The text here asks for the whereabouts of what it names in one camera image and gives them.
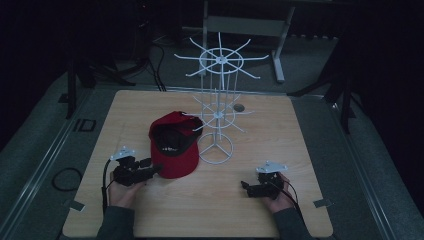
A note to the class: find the red baseball cap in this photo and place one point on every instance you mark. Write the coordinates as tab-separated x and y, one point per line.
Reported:
174	144

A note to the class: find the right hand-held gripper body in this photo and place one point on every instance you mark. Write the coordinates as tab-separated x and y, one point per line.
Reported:
270	185

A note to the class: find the person's right hand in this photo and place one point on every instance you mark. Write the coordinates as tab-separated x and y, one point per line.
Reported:
280	200

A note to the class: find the grey metal stand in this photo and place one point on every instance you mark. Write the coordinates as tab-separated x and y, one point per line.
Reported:
246	36

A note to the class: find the black tripod stand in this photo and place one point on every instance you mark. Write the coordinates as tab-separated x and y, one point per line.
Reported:
91	73
336	90

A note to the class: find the black floor socket plate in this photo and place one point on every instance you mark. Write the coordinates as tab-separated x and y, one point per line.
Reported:
85	125

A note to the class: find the round grey table grommet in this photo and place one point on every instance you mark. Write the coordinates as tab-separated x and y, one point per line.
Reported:
238	107

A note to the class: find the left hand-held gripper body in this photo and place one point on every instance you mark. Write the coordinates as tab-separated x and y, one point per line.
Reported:
128	171

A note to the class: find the person's left hand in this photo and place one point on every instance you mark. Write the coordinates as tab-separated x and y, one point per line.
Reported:
122	195

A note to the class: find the grey tape strip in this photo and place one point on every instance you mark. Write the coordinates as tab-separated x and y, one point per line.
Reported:
75	205
322	202

